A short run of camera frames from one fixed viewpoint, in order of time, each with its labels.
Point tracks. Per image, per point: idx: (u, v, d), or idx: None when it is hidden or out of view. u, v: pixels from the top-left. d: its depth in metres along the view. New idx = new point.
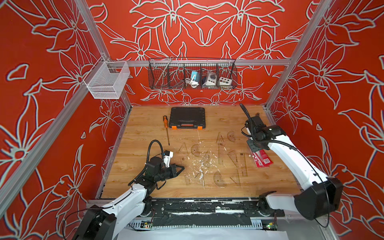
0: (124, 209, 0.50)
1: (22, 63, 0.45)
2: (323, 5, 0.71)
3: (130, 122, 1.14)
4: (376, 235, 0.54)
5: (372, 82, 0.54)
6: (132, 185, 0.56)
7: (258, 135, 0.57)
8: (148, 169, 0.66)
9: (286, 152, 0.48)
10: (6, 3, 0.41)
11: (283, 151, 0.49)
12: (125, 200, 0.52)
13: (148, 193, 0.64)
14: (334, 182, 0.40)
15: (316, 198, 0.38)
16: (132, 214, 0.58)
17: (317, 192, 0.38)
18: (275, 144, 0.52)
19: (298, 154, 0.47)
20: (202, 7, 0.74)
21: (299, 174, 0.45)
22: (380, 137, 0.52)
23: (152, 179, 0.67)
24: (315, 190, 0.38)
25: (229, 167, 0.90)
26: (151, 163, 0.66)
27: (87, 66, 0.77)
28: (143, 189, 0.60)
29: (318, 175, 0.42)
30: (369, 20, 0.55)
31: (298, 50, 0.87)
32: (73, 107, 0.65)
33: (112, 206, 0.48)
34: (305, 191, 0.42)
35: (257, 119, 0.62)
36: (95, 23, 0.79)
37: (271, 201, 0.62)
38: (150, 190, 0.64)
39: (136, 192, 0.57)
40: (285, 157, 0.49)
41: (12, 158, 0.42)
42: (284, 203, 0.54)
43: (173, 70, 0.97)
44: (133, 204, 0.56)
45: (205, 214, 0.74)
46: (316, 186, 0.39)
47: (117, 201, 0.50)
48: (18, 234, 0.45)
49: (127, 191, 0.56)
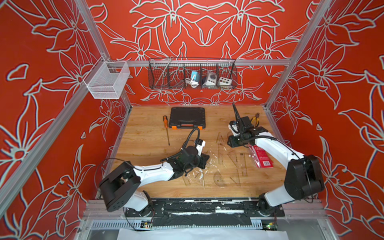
0: (149, 179, 0.52)
1: (22, 63, 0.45)
2: (323, 5, 0.71)
3: (130, 122, 1.14)
4: (377, 235, 0.54)
5: (372, 82, 0.54)
6: (163, 164, 0.60)
7: (245, 135, 0.65)
8: (182, 155, 0.64)
9: (269, 144, 0.55)
10: (6, 3, 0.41)
11: (266, 143, 0.57)
12: (153, 170, 0.53)
13: (173, 176, 0.63)
14: (310, 158, 0.45)
15: (296, 173, 0.43)
16: (139, 200, 0.59)
17: (296, 167, 0.43)
18: (258, 139, 0.60)
19: (279, 143, 0.53)
20: (202, 7, 0.74)
21: (282, 159, 0.50)
22: (381, 137, 0.52)
23: (181, 166, 0.66)
24: (294, 165, 0.43)
25: (229, 167, 0.90)
26: (187, 151, 0.63)
27: (87, 66, 0.77)
28: (171, 172, 0.59)
29: (296, 153, 0.48)
30: (370, 20, 0.55)
31: (298, 50, 0.87)
32: (73, 107, 0.65)
33: (141, 170, 0.49)
34: (289, 172, 0.45)
35: (246, 119, 0.70)
36: (95, 23, 0.79)
37: (270, 198, 0.62)
38: (177, 174, 0.63)
39: (164, 169, 0.57)
40: (269, 149, 0.55)
41: (12, 158, 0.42)
42: (280, 195, 0.55)
43: (173, 70, 0.97)
44: (158, 177, 0.56)
45: (205, 214, 0.74)
46: (295, 162, 0.44)
47: (146, 169, 0.51)
48: (18, 234, 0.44)
49: (157, 166, 0.56)
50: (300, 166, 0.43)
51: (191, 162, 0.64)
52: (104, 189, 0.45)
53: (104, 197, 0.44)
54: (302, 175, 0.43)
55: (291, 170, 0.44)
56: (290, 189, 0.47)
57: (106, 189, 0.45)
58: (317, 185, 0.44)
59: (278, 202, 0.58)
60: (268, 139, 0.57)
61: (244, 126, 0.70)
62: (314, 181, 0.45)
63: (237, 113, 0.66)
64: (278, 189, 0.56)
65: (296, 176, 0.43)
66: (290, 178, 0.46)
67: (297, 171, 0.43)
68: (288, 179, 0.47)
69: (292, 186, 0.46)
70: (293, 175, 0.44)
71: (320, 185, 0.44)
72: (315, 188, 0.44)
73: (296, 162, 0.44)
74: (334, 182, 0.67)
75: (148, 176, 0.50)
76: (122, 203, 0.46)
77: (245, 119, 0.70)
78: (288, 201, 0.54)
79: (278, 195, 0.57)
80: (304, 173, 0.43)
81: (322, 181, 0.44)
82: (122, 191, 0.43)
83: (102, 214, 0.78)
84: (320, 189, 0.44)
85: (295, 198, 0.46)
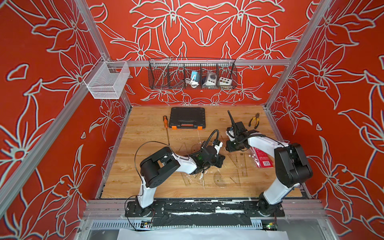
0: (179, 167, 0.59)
1: (22, 63, 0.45)
2: (323, 5, 0.71)
3: (130, 122, 1.14)
4: (376, 235, 0.54)
5: (372, 82, 0.54)
6: (189, 158, 0.67)
7: (240, 137, 0.70)
8: (203, 153, 0.71)
9: (259, 140, 0.61)
10: (6, 3, 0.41)
11: (256, 139, 0.63)
12: (183, 160, 0.59)
13: (194, 172, 0.70)
14: (295, 145, 0.49)
15: (281, 158, 0.47)
16: (151, 194, 0.61)
17: (281, 153, 0.48)
18: (250, 138, 0.66)
19: (267, 138, 0.59)
20: (202, 7, 0.74)
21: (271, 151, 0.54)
22: (380, 137, 0.52)
23: (201, 163, 0.73)
24: (279, 151, 0.48)
25: (229, 167, 0.90)
26: (208, 149, 0.70)
27: (87, 66, 0.77)
28: (194, 167, 0.66)
29: (281, 143, 0.53)
30: (370, 20, 0.55)
31: (298, 50, 0.87)
32: (73, 107, 0.65)
33: (178, 156, 0.58)
34: (277, 160, 0.49)
35: (240, 123, 0.77)
36: (95, 23, 0.79)
37: (268, 196, 0.63)
38: (196, 171, 0.69)
39: (189, 161, 0.64)
40: (260, 145, 0.60)
41: (12, 158, 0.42)
42: (277, 190, 0.57)
43: (173, 70, 0.97)
44: (184, 169, 0.62)
45: (205, 214, 0.74)
46: (281, 149, 0.49)
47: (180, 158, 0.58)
48: (18, 234, 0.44)
49: (185, 157, 0.63)
50: (285, 151, 0.48)
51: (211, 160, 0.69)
52: (147, 167, 0.51)
53: (145, 173, 0.50)
54: (288, 160, 0.47)
55: (278, 157, 0.49)
56: (281, 178, 0.50)
57: (148, 168, 0.50)
58: (303, 171, 0.47)
59: (276, 198, 0.59)
60: (258, 136, 0.63)
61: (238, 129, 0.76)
62: (300, 168, 0.48)
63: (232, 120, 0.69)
64: (274, 185, 0.58)
65: (282, 162, 0.47)
66: (279, 166, 0.49)
67: (282, 156, 0.48)
68: (277, 168, 0.50)
69: (281, 174, 0.49)
70: (280, 162, 0.48)
71: (306, 170, 0.47)
72: (301, 173, 0.47)
73: (281, 149, 0.49)
74: (334, 182, 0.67)
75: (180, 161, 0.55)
76: (160, 181, 0.52)
77: (240, 123, 0.77)
78: (284, 194, 0.55)
79: (275, 191, 0.58)
80: (289, 159, 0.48)
81: (308, 166, 0.48)
82: (165, 171, 0.49)
83: (103, 214, 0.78)
84: (307, 174, 0.47)
85: (286, 185, 0.48)
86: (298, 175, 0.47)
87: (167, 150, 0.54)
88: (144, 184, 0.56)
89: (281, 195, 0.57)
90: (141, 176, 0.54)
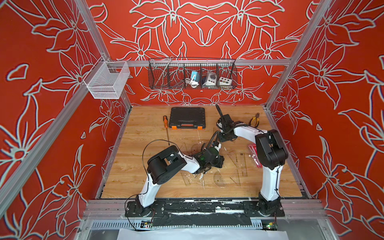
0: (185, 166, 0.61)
1: (22, 63, 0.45)
2: (323, 5, 0.71)
3: (130, 122, 1.14)
4: (377, 235, 0.54)
5: (372, 82, 0.54)
6: (193, 157, 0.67)
7: (227, 128, 0.77)
8: (205, 154, 0.74)
9: (243, 129, 0.67)
10: (6, 3, 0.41)
11: (241, 129, 0.69)
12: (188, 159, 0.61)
13: (196, 172, 0.72)
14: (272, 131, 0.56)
15: (262, 144, 0.54)
16: (153, 194, 0.62)
17: (261, 139, 0.54)
18: (236, 128, 0.72)
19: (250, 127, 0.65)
20: (202, 7, 0.74)
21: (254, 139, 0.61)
22: (380, 137, 0.52)
23: (203, 163, 0.75)
24: (259, 138, 0.54)
25: (229, 167, 0.90)
26: (210, 150, 0.73)
27: (87, 66, 0.77)
28: (197, 166, 0.69)
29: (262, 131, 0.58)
30: (370, 20, 0.55)
31: (298, 50, 0.87)
32: (73, 107, 0.65)
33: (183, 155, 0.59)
34: (257, 146, 0.56)
35: (227, 116, 0.84)
36: (95, 23, 0.79)
37: (264, 192, 0.64)
38: (199, 170, 0.72)
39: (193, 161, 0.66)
40: (244, 134, 0.67)
41: (12, 158, 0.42)
42: (267, 181, 0.60)
43: (173, 70, 0.97)
44: (188, 168, 0.65)
45: (205, 214, 0.74)
46: (260, 135, 0.55)
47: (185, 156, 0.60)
48: (18, 234, 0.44)
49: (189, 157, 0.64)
50: (264, 137, 0.55)
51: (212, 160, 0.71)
52: (154, 164, 0.53)
53: (153, 170, 0.52)
54: (267, 145, 0.54)
55: (258, 143, 0.56)
56: (261, 162, 0.57)
57: (156, 166, 0.52)
58: (280, 153, 0.54)
59: (271, 192, 0.62)
60: (242, 126, 0.69)
61: (225, 121, 0.82)
62: (277, 151, 0.55)
63: (221, 113, 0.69)
64: (264, 177, 0.62)
65: (262, 147, 0.54)
66: (259, 150, 0.56)
67: (262, 142, 0.54)
68: (258, 152, 0.57)
69: (262, 158, 0.56)
70: (260, 147, 0.55)
71: (282, 152, 0.54)
72: (279, 155, 0.54)
73: (261, 135, 0.55)
74: (334, 182, 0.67)
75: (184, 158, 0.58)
76: (166, 178, 0.53)
77: (227, 116, 0.84)
78: (274, 183, 0.60)
79: (267, 183, 0.61)
80: (268, 143, 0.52)
81: (284, 148, 0.55)
82: (173, 169, 0.51)
83: (103, 214, 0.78)
84: (283, 156, 0.54)
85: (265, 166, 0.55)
86: (276, 157, 0.54)
87: (174, 148, 0.56)
88: (149, 182, 0.55)
89: (273, 185, 0.60)
90: (148, 173, 0.56)
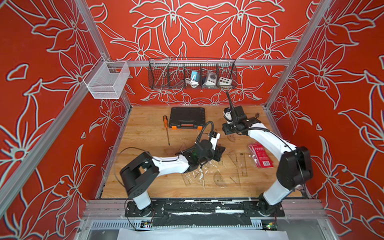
0: (165, 170, 0.54)
1: (22, 63, 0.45)
2: (323, 5, 0.71)
3: (130, 122, 1.14)
4: (377, 235, 0.54)
5: (372, 82, 0.54)
6: (180, 156, 0.62)
7: (238, 126, 0.65)
8: (196, 149, 0.64)
9: (262, 135, 0.56)
10: (6, 3, 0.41)
11: (260, 135, 0.57)
12: (170, 162, 0.55)
13: (188, 170, 0.65)
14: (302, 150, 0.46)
15: (289, 164, 0.44)
16: (144, 197, 0.59)
17: (289, 159, 0.44)
18: (252, 131, 0.60)
19: (273, 135, 0.54)
20: (202, 7, 0.74)
21: (275, 151, 0.51)
22: (380, 137, 0.52)
23: (196, 160, 0.67)
24: (287, 157, 0.45)
25: (229, 167, 0.90)
26: (201, 144, 0.63)
27: (87, 66, 0.77)
28: (187, 165, 0.61)
29: (288, 145, 0.49)
30: (369, 20, 0.55)
31: (298, 50, 0.87)
32: (73, 107, 0.65)
33: (158, 161, 0.51)
34: (281, 164, 0.47)
35: (239, 108, 0.69)
36: (95, 23, 0.79)
37: (269, 197, 0.62)
38: (191, 168, 0.64)
39: (180, 161, 0.59)
40: (263, 141, 0.56)
41: (12, 158, 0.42)
42: (278, 191, 0.56)
43: (172, 70, 0.97)
44: (174, 169, 0.58)
45: (205, 214, 0.74)
46: (288, 154, 0.45)
47: (163, 160, 0.53)
48: (18, 234, 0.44)
49: (173, 157, 0.58)
50: (292, 157, 0.45)
51: (205, 156, 0.69)
52: (125, 177, 0.47)
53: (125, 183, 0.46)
54: (294, 166, 0.45)
55: (284, 162, 0.46)
56: (282, 180, 0.49)
57: (128, 178, 0.47)
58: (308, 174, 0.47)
59: (277, 199, 0.58)
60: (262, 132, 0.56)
61: (237, 116, 0.69)
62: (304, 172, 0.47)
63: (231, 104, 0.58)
64: (274, 186, 0.57)
65: (288, 167, 0.45)
66: (282, 168, 0.47)
67: (290, 162, 0.44)
68: (280, 169, 0.49)
69: (283, 176, 0.48)
70: (285, 167, 0.46)
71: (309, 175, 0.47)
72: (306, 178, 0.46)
73: (288, 154, 0.46)
74: (335, 183, 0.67)
75: (164, 168, 0.51)
76: (141, 190, 0.48)
77: (238, 108, 0.69)
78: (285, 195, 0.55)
79: (276, 192, 0.57)
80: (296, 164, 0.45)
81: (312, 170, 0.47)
82: (142, 181, 0.45)
83: (103, 214, 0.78)
84: (309, 178, 0.47)
85: (286, 187, 0.48)
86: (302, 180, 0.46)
87: (145, 155, 0.49)
88: None
89: (282, 196, 0.56)
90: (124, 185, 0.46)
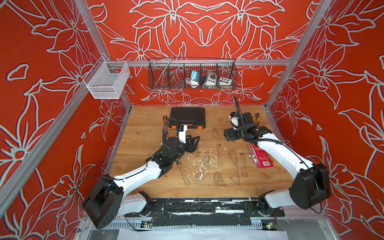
0: (134, 184, 0.50)
1: (22, 63, 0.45)
2: (323, 5, 0.71)
3: (130, 122, 1.14)
4: (377, 235, 0.54)
5: (372, 82, 0.54)
6: (147, 164, 0.58)
7: (248, 135, 0.60)
8: (165, 149, 0.60)
9: (273, 148, 0.52)
10: (6, 3, 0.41)
11: (271, 147, 0.53)
12: (136, 175, 0.51)
13: (163, 172, 0.62)
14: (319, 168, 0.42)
15: (305, 184, 0.41)
16: (133, 206, 0.58)
17: (306, 178, 0.41)
18: (262, 142, 0.56)
19: (285, 148, 0.50)
20: (202, 7, 0.74)
21: (288, 166, 0.47)
22: (380, 137, 0.52)
23: (168, 160, 0.65)
24: (303, 176, 0.41)
25: (229, 167, 0.90)
26: (168, 144, 0.61)
27: (87, 66, 0.77)
28: (157, 170, 0.58)
29: (304, 162, 0.45)
30: (370, 20, 0.55)
31: (298, 50, 0.87)
32: (73, 107, 0.65)
33: (122, 179, 0.47)
34: (296, 181, 0.43)
35: (248, 115, 0.64)
36: (95, 23, 0.79)
37: (271, 200, 0.62)
38: (164, 170, 0.61)
39: (149, 170, 0.55)
40: (274, 152, 0.52)
41: (12, 158, 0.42)
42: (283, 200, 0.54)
43: (173, 70, 0.97)
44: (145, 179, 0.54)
45: (205, 214, 0.74)
46: (305, 172, 0.42)
47: (128, 176, 0.49)
48: (18, 234, 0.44)
49: (141, 168, 0.54)
50: (310, 176, 0.41)
51: (176, 153, 0.67)
52: (89, 208, 0.43)
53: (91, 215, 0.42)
54: (311, 186, 0.41)
55: (300, 180, 0.42)
56: (295, 197, 0.46)
57: (93, 207, 0.43)
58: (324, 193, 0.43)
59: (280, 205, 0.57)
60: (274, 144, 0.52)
61: (246, 123, 0.64)
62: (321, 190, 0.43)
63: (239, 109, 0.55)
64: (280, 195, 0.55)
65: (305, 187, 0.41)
66: (296, 186, 0.44)
67: (307, 182, 0.40)
68: (294, 187, 0.45)
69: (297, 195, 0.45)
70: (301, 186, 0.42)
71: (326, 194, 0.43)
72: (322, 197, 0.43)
73: (305, 172, 0.42)
74: (334, 182, 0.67)
75: (131, 183, 0.48)
76: (111, 215, 0.44)
77: (247, 115, 0.64)
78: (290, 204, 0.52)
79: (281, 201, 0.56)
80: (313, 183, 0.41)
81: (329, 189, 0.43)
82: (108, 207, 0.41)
83: None
84: (325, 197, 0.43)
85: (300, 206, 0.45)
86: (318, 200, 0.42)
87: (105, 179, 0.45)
88: None
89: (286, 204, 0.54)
90: None
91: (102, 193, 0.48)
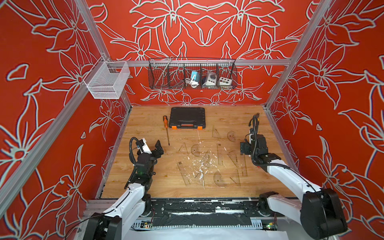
0: (127, 209, 0.50)
1: (22, 63, 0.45)
2: (323, 5, 0.71)
3: (130, 122, 1.14)
4: (377, 235, 0.54)
5: (372, 82, 0.54)
6: (129, 188, 0.58)
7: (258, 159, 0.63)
8: (139, 168, 0.62)
9: (282, 172, 0.53)
10: (6, 3, 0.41)
11: (279, 172, 0.54)
12: (125, 200, 0.51)
13: (146, 189, 0.64)
14: (328, 192, 0.42)
15: (313, 207, 0.40)
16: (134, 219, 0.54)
17: (312, 201, 0.40)
18: (271, 166, 0.58)
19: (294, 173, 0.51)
20: (202, 7, 0.74)
21: (296, 190, 0.47)
22: (380, 137, 0.52)
23: (147, 176, 0.67)
24: (309, 198, 0.41)
25: (229, 167, 0.90)
26: (140, 161, 0.63)
27: (87, 66, 0.77)
28: (141, 188, 0.60)
29: (311, 186, 0.45)
30: (370, 20, 0.55)
31: (298, 50, 0.87)
32: (73, 107, 0.65)
33: (114, 209, 0.47)
34: (305, 206, 0.42)
35: (262, 140, 0.65)
36: (95, 23, 0.79)
37: (273, 203, 0.61)
38: (147, 186, 0.64)
39: (133, 190, 0.57)
40: (283, 178, 0.53)
41: (12, 158, 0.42)
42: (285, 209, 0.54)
43: (173, 70, 0.97)
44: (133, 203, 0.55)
45: (205, 214, 0.74)
46: (311, 195, 0.42)
47: (118, 204, 0.49)
48: (17, 234, 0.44)
49: (125, 193, 0.55)
50: (317, 199, 0.40)
51: (150, 166, 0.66)
52: None
53: None
54: (320, 210, 0.40)
55: (307, 203, 0.41)
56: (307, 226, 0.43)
57: None
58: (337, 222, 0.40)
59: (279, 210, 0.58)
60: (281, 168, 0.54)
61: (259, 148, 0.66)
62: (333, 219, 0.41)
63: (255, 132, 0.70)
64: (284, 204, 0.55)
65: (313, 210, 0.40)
66: (306, 211, 0.42)
67: (314, 205, 0.40)
68: (303, 214, 0.43)
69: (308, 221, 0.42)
70: (310, 210, 0.41)
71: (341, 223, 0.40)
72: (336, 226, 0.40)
73: (312, 195, 0.42)
74: (334, 183, 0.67)
75: (124, 209, 0.48)
76: None
77: (262, 140, 0.65)
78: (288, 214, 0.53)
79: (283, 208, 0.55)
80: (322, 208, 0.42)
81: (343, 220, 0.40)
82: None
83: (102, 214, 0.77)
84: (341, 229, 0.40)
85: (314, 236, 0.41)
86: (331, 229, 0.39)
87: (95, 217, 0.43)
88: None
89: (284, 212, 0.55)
90: None
91: (96, 234, 0.45)
